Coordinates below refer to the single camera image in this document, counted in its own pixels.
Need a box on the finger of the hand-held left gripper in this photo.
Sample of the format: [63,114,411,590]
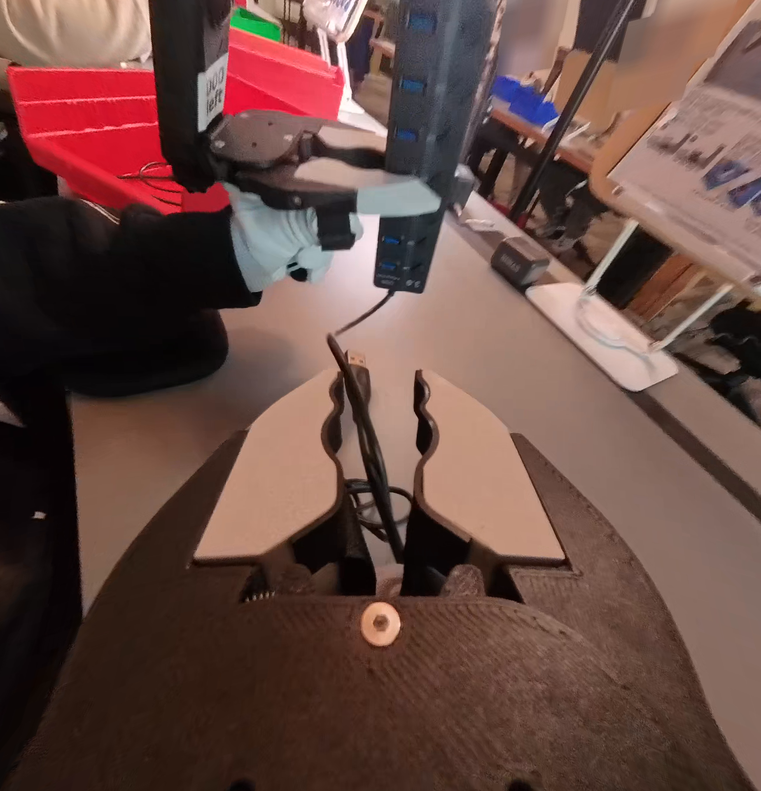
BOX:
[306,119,390,174]
[292,156,447,218]

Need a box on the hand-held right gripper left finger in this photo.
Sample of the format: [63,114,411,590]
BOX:
[193,368,345,563]

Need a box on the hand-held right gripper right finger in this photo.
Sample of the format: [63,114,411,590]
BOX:
[413,369,568,564]

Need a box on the black usb hub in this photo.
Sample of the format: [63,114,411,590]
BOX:
[373,0,500,295]

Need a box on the black usb hub cable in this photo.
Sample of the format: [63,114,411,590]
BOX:
[326,289,413,560]

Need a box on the person's left forearm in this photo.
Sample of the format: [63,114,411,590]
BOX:
[0,197,264,381]

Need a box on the green plastic bin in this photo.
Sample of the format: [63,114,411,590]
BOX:
[230,6,284,43]

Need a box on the red plastic bin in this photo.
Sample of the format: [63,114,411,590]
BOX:
[5,28,345,216]

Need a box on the blue plastic bin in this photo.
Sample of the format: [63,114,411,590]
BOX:
[490,74,565,132]

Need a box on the white poster stand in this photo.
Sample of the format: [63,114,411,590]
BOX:
[524,219,761,394]

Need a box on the black disc pole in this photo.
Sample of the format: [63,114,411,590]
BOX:
[509,0,642,222]

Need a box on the instruction sheet on stand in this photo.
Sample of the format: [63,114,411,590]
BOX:
[591,0,761,291]

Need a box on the person's printed black clothing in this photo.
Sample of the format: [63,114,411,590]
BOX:
[0,371,85,791]

